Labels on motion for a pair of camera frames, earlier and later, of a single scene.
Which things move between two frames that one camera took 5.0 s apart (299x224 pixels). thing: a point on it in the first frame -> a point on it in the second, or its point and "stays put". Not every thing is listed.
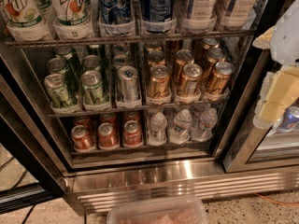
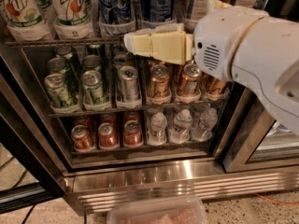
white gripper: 286,37 -> 218,39
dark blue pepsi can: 157,3 stays put
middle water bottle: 179,133 stays put
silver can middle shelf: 127,77 stays put
